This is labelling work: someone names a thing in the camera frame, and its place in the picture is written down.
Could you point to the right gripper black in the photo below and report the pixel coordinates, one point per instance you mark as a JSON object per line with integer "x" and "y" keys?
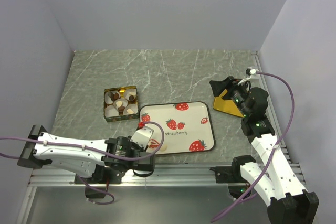
{"x": 218, "y": 86}

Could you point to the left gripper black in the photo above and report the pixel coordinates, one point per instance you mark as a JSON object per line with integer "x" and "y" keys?
{"x": 143, "y": 149}

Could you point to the gold tin lid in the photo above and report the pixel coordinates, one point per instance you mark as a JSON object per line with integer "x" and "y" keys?
{"x": 226, "y": 106}

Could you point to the dark brown chocolate piece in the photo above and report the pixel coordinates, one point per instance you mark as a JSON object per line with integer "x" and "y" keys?
{"x": 114, "y": 96}

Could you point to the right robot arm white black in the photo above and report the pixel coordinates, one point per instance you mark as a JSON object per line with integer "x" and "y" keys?
{"x": 286, "y": 198}

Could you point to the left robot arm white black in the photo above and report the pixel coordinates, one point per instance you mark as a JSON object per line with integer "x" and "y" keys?
{"x": 96, "y": 161}

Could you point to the white oval chocolate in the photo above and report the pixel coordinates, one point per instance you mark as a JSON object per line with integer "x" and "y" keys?
{"x": 163, "y": 148}

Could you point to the green gold chocolate tin box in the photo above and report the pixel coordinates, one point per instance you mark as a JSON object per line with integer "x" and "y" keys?
{"x": 110, "y": 110}

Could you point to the white strawberry tray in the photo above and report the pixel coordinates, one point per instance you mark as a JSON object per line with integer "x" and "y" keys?
{"x": 187, "y": 126}

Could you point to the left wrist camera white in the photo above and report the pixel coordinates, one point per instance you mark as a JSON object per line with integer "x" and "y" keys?
{"x": 142, "y": 135}

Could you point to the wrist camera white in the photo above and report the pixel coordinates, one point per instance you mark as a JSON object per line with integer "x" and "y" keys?
{"x": 142, "y": 135}
{"x": 251, "y": 74}

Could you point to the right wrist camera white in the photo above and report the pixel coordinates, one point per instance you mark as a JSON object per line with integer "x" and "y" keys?
{"x": 251, "y": 74}

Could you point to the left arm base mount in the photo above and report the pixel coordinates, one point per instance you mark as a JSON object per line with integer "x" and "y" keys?
{"x": 97, "y": 186}

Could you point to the aluminium rail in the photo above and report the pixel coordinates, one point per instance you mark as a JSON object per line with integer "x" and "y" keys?
{"x": 164, "y": 175}

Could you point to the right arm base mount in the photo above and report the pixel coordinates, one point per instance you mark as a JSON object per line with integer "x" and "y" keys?
{"x": 225, "y": 175}

